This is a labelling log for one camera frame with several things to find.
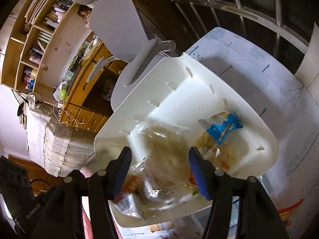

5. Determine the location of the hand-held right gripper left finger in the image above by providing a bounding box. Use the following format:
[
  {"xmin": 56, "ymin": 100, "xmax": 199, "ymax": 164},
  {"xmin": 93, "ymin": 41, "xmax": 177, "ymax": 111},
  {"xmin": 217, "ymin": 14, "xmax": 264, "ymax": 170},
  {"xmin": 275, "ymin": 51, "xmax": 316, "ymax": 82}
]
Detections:
[{"xmin": 40, "ymin": 146, "xmax": 132, "ymax": 239}]

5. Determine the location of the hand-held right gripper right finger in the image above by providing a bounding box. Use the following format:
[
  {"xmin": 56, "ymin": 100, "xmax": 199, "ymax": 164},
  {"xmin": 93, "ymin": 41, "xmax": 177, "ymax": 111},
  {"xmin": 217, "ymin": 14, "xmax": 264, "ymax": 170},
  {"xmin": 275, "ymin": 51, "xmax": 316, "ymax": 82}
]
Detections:
[{"xmin": 189, "ymin": 146, "xmax": 291, "ymax": 239}]

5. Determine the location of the clear packet of yellow pastries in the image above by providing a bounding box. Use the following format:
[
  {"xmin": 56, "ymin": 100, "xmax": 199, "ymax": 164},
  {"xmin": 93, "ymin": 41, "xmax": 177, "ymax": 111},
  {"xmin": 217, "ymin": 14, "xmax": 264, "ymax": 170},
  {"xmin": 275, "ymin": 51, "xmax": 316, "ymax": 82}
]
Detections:
[{"xmin": 130, "ymin": 121, "xmax": 200, "ymax": 206}]

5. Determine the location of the shiny blue snack wrapper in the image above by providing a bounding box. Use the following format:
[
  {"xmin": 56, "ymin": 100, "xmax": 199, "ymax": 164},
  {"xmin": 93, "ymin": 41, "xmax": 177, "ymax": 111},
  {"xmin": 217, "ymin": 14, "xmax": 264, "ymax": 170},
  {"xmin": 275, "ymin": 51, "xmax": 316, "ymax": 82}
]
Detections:
[{"xmin": 198, "ymin": 113, "xmax": 244, "ymax": 145}]

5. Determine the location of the orange oat bar packet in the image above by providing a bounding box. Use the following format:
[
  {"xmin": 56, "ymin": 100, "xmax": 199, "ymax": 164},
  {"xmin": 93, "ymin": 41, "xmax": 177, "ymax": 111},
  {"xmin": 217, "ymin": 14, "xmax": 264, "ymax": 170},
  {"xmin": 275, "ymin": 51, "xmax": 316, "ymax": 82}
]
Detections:
[{"xmin": 147, "ymin": 222, "xmax": 175, "ymax": 232}]

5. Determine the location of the red and white snack packet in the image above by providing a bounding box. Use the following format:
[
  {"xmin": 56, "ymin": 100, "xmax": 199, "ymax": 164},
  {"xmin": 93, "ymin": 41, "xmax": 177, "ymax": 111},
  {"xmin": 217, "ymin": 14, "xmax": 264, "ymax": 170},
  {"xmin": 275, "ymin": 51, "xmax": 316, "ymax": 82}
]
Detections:
[{"xmin": 276, "ymin": 198, "xmax": 305, "ymax": 230}]

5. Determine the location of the white plastic storage bin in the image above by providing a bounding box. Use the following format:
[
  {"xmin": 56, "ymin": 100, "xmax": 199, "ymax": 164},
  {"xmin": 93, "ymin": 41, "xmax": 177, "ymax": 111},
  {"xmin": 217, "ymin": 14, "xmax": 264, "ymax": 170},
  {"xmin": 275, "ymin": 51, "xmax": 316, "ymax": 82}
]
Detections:
[{"xmin": 94, "ymin": 53, "xmax": 279, "ymax": 229}]

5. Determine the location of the brown wooden door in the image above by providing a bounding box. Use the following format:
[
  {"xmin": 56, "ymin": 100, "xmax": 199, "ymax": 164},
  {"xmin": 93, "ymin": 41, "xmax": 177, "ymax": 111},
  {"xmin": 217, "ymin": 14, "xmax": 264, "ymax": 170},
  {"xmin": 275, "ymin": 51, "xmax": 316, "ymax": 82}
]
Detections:
[{"xmin": 7, "ymin": 154, "xmax": 56, "ymax": 195}]

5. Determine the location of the pink quilt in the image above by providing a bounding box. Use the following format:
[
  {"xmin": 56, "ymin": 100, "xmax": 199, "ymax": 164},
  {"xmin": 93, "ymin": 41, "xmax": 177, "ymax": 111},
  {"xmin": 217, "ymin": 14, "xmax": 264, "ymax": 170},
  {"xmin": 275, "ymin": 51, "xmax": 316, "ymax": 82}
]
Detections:
[{"xmin": 80, "ymin": 166, "xmax": 96, "ymax": 239}]

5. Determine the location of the wooden desk with drawers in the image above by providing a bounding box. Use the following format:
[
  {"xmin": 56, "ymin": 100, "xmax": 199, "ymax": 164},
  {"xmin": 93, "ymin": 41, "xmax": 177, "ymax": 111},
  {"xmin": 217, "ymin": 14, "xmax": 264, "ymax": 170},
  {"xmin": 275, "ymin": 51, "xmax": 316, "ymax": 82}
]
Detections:
[{"xmin": 60, "ymin": 33, "xmax": 130, "ymax": 133}]

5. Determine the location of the trash bin with plastic bag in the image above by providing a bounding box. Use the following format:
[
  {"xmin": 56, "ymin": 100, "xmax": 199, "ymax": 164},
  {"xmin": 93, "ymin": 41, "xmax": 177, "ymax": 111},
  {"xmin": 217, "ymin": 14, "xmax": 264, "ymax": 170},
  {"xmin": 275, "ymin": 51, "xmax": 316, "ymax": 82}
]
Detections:
[{"xmin": 100, "ymin": 78, "xmax": 115, "ymax": 102}]

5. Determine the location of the green tissue packet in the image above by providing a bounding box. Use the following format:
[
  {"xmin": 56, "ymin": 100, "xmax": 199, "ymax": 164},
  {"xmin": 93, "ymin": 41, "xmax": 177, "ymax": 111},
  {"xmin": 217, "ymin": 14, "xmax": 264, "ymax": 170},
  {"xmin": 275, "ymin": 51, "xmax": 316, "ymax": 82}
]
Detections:
[{"xmin": 53, "ymin": 80, "xmax": 69, "ymax": 100}]

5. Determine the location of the floral fabric bag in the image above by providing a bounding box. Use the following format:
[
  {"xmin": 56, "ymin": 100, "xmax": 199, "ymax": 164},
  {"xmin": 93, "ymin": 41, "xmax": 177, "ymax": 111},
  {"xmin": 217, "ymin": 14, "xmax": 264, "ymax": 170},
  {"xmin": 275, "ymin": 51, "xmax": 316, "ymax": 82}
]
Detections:
[{"xmin": 27, "ymin": 92, "xmax": 42, "ymax": 109}]

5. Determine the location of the wooden bookshelf hutch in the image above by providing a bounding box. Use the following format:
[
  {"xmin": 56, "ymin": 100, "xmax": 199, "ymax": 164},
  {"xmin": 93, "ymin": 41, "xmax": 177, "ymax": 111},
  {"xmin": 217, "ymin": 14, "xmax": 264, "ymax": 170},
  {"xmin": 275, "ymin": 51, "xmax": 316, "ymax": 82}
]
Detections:
[{"xmin": 1, "ymin": 0, "xmax": 93, "ymax": 105}]

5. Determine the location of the grey office chair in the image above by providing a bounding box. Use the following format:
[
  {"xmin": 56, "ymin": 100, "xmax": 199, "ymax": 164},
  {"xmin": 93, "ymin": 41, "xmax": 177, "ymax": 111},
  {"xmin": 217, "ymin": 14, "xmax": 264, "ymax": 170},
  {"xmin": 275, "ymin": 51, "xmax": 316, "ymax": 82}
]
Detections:
[{"xmin": 74, "ymin": 0, "xmax": 176, "ymax": 113}]

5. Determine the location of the doll with brown hair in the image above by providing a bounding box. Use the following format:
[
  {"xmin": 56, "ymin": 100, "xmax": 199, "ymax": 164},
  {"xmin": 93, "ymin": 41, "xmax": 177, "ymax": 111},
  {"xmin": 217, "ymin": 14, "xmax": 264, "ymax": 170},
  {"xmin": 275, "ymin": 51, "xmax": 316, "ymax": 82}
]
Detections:
[{"xmin": 78, "ymin": 4, "xmax": 92, "ymax": 28}]

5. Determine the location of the assorted books collection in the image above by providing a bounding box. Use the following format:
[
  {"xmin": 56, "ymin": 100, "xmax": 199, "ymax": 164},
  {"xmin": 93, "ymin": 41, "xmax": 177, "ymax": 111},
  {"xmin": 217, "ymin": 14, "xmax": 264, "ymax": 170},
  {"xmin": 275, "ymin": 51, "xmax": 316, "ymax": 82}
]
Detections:
[{"xmin": 24, "ymin": 0, "xmax": 75, "ymax": 91}]

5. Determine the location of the metal window grille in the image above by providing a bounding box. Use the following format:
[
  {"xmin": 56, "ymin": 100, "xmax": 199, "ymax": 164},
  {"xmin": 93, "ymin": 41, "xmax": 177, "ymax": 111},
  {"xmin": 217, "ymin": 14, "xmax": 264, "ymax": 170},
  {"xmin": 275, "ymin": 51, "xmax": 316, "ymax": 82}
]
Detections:
[{"xmin": 147, "ymin": 0, "xmax": 319, "ymax": 56}]

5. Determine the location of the thick black cable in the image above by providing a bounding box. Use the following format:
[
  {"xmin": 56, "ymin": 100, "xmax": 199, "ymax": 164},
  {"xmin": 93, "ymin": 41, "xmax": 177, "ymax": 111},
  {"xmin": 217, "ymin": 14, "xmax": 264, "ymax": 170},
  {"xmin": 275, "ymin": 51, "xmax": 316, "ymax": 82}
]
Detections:
[{"xmin": 29, "ymin": 179, "xmax": 49, "ymax": 194}]

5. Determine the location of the white charging cable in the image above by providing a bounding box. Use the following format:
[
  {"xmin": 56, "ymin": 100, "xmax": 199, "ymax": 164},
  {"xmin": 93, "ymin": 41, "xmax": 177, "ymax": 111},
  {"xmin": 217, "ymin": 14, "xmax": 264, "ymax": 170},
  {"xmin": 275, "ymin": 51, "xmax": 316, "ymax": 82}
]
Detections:
[{"xmin": 52, "ymin": 103, "xmax": 86, "ymax": 128}]

